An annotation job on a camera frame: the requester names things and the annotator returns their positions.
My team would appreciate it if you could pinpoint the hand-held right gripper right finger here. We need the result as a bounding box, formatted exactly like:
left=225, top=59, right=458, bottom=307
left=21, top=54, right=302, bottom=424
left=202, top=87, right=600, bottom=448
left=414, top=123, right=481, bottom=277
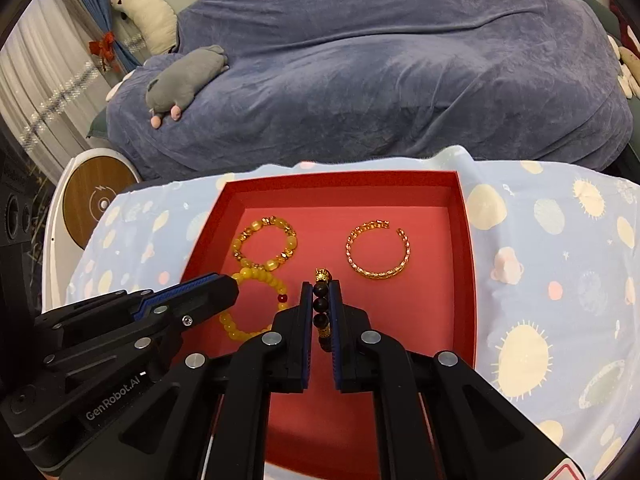
left=329, top=281, right=576, bottom=480

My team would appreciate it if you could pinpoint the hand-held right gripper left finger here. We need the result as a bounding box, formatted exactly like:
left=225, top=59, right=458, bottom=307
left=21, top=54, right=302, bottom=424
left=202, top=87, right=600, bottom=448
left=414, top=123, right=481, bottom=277
left=65, top=281, right=314, bottom=480

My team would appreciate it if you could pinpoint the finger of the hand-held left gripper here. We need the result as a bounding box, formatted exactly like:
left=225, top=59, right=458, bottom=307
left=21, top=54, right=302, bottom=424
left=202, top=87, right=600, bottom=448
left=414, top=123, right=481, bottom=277
left=45, top=279, right=240, bottom=376
left=35, top=273, right=223, bottom=333

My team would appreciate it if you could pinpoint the dark bead bracelet gold charm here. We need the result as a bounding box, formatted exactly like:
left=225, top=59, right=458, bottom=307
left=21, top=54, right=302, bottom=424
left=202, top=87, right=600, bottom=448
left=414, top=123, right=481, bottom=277
left=312, top=267, right=334, bottom=357

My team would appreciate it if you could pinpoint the yellow bead bracelet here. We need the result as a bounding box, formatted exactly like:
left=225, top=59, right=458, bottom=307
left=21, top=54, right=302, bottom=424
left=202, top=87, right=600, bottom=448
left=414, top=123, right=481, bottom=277
left=219, top=266, right=291, bottom=345

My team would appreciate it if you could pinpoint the red shallow box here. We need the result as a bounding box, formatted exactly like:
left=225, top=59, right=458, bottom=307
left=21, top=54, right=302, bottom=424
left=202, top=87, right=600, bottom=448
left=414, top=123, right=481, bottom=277
left=177, top=170, right=476, bottom=471

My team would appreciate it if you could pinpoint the gold open bangle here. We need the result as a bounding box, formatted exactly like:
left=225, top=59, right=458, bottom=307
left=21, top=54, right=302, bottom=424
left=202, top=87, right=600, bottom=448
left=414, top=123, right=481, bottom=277
left=345, top=219, right=415, bottom=281

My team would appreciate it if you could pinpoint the round wooden side table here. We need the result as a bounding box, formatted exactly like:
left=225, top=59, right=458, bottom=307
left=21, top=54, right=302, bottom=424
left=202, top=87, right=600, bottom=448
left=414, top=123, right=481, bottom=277
left=42, top=147, right=141, bottom=311

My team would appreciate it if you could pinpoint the black speaker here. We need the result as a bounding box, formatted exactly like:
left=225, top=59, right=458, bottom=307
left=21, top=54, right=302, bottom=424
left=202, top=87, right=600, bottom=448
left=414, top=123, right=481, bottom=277
left=0, top=150, right=51, bottom=261

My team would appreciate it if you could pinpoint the green sofa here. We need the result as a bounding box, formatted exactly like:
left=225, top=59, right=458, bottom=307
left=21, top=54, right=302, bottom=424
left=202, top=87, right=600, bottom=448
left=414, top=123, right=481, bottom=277
left=86, top=0, right=640, bottom=171

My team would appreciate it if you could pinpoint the grey plush mouse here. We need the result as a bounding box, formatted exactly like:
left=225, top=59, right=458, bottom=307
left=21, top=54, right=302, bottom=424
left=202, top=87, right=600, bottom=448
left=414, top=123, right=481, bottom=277
left=145, top=45, right=231, bottom=130

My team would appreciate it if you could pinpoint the planet print light blue tablecloth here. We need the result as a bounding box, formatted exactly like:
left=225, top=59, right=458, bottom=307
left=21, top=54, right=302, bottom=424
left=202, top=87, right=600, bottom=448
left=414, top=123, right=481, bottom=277
left=65, top=145, right=640, bottom=480

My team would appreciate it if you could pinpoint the white sheer curtain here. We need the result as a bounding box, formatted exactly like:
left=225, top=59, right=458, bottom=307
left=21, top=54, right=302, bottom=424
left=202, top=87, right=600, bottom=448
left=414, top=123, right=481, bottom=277
left=0, top=0, right=126, bottom=161

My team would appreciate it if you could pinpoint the blue-grey blanket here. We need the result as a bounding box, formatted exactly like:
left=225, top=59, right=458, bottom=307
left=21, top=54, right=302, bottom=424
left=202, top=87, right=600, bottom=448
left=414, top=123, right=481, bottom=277
left=107, top=0, right=633, bottom=181

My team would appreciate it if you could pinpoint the red bow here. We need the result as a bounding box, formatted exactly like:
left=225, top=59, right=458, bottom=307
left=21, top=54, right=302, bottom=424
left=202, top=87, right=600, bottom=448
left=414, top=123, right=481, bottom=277
left=89, top=31, right=117, bottom=58

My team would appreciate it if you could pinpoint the white plush cow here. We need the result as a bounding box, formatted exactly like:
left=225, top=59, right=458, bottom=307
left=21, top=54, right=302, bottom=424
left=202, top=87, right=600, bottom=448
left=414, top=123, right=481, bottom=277
left=107, top=0, right=179, bottom=56

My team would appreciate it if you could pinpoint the white plush toy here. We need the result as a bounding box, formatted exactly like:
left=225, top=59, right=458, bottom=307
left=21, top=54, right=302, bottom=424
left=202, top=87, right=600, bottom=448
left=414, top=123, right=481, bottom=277
left=610, top=35, right=640, bottom=101

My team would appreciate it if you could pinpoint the yellow bracelet with gold spacers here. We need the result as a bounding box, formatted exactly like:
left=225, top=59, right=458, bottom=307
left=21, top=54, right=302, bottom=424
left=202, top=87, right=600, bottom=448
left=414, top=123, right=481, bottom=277
left=231, top=215, right=297, bottom=273

